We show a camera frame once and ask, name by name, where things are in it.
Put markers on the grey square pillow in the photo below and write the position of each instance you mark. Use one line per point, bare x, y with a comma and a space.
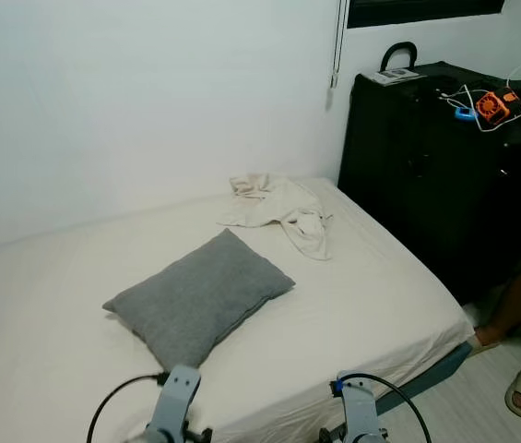
195, 300

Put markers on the crumpled beige cloth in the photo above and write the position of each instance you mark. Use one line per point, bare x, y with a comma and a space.
283, 208

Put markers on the white sheeted bed mattress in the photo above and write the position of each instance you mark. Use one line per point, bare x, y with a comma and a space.
361, 286

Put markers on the white booklet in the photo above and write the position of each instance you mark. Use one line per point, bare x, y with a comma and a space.
391, 77

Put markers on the black dresser cabinet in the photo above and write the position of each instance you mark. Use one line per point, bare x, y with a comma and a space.
417, 175

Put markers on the dark window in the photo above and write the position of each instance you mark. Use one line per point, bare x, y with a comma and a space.
421, 11

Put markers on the small blue gadget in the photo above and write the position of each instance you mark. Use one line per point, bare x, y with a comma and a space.
466, 113

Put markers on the orange and black device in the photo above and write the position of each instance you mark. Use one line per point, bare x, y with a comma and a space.
494, 106

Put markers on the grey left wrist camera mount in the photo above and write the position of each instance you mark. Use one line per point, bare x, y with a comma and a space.
177, 401

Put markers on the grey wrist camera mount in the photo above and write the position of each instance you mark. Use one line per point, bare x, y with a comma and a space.
177, 401
361, 415

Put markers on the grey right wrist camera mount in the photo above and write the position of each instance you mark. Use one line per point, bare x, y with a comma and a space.
361, 415

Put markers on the blue-grey bed frame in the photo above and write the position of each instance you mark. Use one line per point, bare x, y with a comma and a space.
435, 369

